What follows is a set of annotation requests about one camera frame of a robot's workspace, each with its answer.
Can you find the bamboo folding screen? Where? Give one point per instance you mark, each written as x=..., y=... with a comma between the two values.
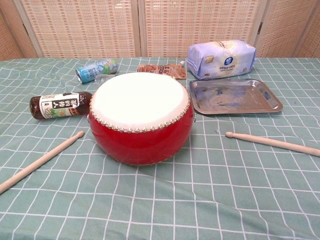
x=82, y=27

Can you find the brown spout pouch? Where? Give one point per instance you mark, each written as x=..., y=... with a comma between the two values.
x=165, y=70

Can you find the wooden drumstick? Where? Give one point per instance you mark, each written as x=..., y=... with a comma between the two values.
x=42, y=162
x=275, y=143

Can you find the silver metal tray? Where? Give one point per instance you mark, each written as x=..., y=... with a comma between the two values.
x=232, y=97

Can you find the red drum white head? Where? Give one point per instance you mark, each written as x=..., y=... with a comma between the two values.
x=140, y=140

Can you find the green checked tablecloth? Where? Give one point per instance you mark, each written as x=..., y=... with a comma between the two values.
x=175, y=200

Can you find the blue green drink can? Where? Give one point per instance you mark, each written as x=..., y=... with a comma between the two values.
x=97, y=69

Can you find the lavender tissue pack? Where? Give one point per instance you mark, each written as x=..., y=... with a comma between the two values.
x=220, y=60

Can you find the brown tea bottle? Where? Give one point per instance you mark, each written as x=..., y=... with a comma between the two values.
x=57, y=105

